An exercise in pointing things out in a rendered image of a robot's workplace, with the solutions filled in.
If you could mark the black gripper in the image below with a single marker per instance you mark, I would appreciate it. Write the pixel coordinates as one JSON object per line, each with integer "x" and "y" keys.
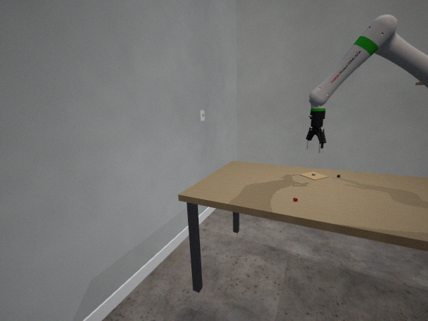
{"x": 319, "y": 133}

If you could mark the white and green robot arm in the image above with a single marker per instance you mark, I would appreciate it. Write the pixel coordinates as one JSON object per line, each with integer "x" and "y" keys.
{"x": 380, "y": 38}

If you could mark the tan flat mat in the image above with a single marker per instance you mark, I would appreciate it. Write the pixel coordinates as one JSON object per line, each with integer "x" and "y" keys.
{"x": 316, "y": 177}

